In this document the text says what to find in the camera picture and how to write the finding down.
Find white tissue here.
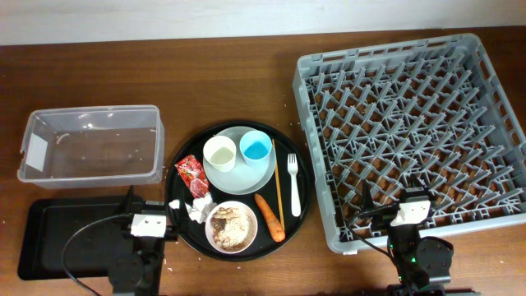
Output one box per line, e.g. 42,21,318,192
184,193,217,224

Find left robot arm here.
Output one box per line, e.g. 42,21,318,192
108,187,188,295

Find round black serving tray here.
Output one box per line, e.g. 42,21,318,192
165,120,313,261

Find red snack wrapper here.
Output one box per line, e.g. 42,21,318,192
175,155,210,198

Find black rectangular tray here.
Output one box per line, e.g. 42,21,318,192
18,196,128,280

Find cream white cup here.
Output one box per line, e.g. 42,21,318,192
203,136,237,173

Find white plastic fork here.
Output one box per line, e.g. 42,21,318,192
287,153,302,217

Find pink bowl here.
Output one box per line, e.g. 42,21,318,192
205,201,258,255

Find wooden chopstick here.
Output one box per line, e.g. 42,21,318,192
271,139,285,230

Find rice and food scraps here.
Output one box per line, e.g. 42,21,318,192
211,207,253,252

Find light blue plate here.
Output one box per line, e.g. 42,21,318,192
203,126,275,195

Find blue cup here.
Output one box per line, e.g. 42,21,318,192
239,130,272,167

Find clear plastic bin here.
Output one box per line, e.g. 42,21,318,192
17,104,164,189

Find orange carrot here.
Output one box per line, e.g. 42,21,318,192
255,194,285,243

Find grey dishwasher rack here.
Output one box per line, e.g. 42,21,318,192
293,34,525,255

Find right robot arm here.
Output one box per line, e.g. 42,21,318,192
355,176,454,295

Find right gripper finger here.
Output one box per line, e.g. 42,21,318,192
406,175,429,193
361,180,374,211

